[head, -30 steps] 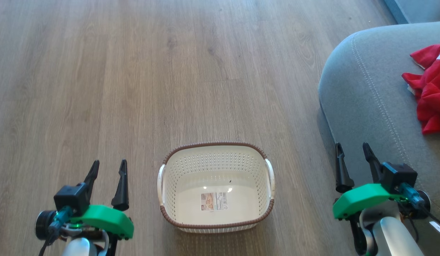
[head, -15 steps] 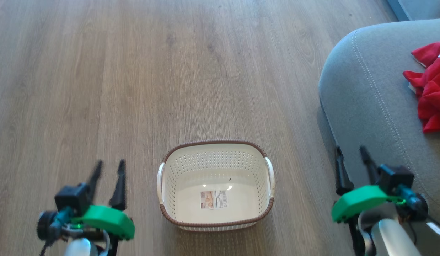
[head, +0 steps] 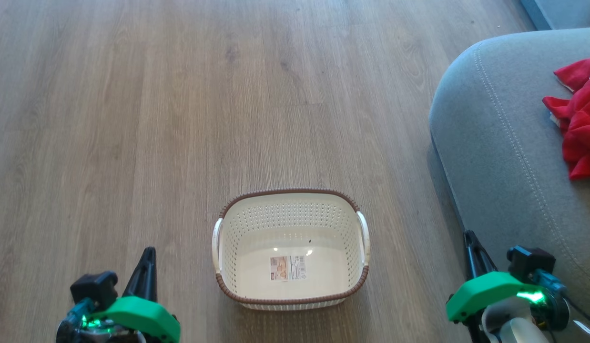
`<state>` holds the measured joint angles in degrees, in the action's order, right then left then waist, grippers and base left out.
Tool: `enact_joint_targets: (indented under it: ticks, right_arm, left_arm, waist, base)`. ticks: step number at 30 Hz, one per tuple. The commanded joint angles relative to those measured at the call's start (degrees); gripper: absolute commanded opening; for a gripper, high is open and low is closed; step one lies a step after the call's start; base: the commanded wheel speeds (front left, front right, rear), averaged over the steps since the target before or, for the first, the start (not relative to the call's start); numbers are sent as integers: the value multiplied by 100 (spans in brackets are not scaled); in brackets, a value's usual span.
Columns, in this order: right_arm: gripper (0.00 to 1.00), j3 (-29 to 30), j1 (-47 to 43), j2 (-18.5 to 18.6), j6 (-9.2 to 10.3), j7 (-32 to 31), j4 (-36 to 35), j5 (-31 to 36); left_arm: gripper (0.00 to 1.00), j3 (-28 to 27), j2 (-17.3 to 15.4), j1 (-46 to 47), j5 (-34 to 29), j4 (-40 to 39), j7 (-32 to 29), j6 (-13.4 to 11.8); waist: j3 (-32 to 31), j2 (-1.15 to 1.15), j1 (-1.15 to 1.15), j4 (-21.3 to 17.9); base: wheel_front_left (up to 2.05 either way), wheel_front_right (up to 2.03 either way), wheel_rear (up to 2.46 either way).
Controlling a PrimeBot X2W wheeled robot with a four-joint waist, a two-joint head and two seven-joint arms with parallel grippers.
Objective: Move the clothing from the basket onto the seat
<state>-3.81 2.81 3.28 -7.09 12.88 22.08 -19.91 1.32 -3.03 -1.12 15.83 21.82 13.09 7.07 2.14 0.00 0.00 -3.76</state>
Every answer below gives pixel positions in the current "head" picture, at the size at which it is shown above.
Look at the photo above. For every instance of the paper label sticker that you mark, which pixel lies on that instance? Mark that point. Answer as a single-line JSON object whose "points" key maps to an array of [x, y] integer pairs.
{"points": [[288, 268]]}

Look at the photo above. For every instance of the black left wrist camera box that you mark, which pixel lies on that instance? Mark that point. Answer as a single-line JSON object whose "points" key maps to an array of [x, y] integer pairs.
{"points": [[92, 288]]}

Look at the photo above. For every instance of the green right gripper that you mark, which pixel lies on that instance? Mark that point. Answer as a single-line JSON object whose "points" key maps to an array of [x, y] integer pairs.
{"points": [[485, 288]]}

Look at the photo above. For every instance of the red and white garment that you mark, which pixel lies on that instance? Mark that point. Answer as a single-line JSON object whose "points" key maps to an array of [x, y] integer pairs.
{"points": [[583, 119]]}

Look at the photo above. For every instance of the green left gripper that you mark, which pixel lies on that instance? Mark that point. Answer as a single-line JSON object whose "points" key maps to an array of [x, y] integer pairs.
{"points": [[147, 314]]}

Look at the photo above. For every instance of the white woven plastic laundry basket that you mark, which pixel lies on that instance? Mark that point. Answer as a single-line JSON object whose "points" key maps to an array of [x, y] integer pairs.
{"points": [[290, 224]]}

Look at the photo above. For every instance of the grey fabric sofa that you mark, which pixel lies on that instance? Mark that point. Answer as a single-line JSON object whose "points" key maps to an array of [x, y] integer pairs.
{"points": [[504, 143]]}

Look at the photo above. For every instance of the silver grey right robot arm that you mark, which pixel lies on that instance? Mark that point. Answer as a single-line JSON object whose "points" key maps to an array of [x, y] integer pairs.
{"points": [[514, 324]]}

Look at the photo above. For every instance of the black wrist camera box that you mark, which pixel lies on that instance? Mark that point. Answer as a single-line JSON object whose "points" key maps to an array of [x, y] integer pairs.
{"points": [[531, 262], [92, 288]]}

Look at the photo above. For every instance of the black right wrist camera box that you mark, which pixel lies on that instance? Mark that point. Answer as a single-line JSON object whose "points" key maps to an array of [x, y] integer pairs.
{"points": [[531, 262]]}

